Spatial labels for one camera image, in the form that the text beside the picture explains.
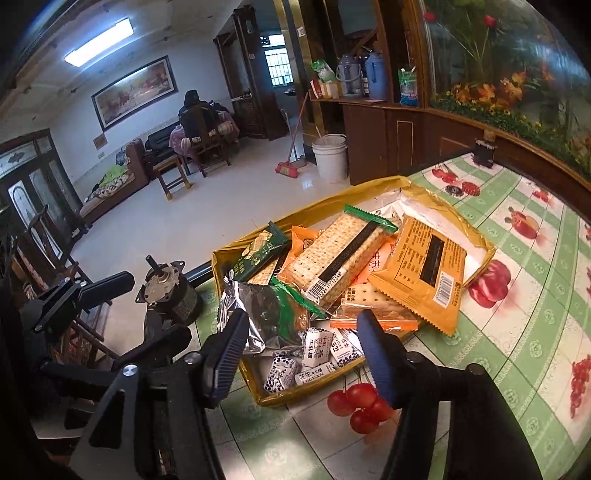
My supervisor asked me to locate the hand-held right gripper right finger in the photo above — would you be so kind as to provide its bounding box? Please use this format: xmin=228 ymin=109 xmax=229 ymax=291
xmin=356 ymin=309 xmax=543 ymax=480

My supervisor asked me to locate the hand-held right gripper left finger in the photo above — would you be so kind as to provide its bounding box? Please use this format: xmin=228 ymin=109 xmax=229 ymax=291
xmin=69 ymin=308 xmax=251 ymax=480

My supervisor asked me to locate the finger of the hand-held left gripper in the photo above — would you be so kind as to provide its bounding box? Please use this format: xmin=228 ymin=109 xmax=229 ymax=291
xmin=111 ymin=323 xmax=192 ymax=372
xmin=32 ymin=271 xmax=136 ymax=334

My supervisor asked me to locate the silver foil snack packet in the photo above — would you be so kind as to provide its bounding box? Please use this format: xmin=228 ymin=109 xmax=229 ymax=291
xmin=217 ymin=279 xmax=315 ymax=354

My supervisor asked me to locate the orange cracker packet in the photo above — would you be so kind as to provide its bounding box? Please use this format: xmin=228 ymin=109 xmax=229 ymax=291
xmin=330 ymin=244 xmax=419 ymax=332

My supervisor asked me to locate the yellow biscuit packet black stripe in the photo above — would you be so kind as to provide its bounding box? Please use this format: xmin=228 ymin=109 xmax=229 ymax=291
xmin=368 ymin=215 xmax=478 ymax=335

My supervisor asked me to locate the dark green snack packet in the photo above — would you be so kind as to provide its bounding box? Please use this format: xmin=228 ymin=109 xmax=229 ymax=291
xmin=226 ymin=222 xmax=293 ymax=283

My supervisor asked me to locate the small orange packet round logo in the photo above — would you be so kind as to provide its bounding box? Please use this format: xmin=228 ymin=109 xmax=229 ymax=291
xmin=284 ymin=225 xmax=324 ymax=268

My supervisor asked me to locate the yellow cardboard box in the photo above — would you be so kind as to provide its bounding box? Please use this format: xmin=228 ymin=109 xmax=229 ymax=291
xmin=211 ymin=175 xmax=497 ymax=408

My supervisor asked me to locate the black cylindrical motor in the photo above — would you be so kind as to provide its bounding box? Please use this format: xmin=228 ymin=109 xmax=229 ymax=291
xmin=136 ymin=254 xmax=204 ymax=324

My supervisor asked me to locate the wooden bench sofa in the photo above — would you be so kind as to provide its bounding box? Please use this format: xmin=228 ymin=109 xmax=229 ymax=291
xmin=78 ymin=138 xmax=151 ymax=217

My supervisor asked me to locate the glass-door wooden cabinet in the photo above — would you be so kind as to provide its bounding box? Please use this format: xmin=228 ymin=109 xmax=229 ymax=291
xmin=0 ymin=129 xmax=86 ymax=259

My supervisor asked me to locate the black sofa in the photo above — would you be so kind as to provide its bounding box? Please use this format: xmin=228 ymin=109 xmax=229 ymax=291
xmin=145 ymin=122 xmax=185 ymax=153

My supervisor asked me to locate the green fruit-print tablecloth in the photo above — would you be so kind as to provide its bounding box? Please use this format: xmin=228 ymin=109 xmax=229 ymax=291
xmin=194 ymin=152 xmax=591 ymax=480

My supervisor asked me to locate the wooden dining chair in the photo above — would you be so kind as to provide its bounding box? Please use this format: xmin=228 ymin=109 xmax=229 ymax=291
xmin=178 ymin=104 xmax=241 ymax=178

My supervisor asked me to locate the red broom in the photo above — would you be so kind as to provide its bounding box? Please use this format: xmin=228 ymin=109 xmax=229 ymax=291
xmin=276 ymin=90 xmax=311 ymax=178

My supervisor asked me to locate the white plastic bucket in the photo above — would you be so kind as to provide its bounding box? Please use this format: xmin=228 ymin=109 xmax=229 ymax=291
xmin=311 ymin=134 xmax=349 ymax=184

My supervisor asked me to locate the small dark jar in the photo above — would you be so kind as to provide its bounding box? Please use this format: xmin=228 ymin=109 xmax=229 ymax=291
xmin=473 ymin=131 xmax=498 ymax=168

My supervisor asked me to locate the ceiling light panel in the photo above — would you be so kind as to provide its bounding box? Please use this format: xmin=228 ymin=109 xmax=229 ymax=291
xmin=64 ymin=18 xmax=134 ymax=65

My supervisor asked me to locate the blue thermos flask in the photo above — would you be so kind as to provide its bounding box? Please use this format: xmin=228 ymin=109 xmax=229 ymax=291
xmin=365 ymin=51 xmax=389 ymax=101

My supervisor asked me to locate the grey thermos flask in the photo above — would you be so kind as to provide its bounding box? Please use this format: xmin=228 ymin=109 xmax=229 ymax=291
xmin=335 ymin=54 xmax=363 ymax=97

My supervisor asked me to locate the barred window door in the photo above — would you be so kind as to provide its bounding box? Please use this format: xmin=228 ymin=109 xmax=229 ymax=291
xmin=259 ymin=34 xmax=294 ymax=88

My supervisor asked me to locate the green and white bag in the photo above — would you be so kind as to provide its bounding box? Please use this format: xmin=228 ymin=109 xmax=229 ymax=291
xmin=310 ymin=60 xmax=338 ymax=99

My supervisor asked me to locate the artificial flower glass display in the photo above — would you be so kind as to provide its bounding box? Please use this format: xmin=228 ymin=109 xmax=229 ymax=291
xmin=418 ymin=0 xmax=591 ymax=181

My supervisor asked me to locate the framed wall painting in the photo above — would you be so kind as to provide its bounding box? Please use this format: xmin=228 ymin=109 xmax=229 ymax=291
xmin=91 ymin=55 xmax=178 ymax=132

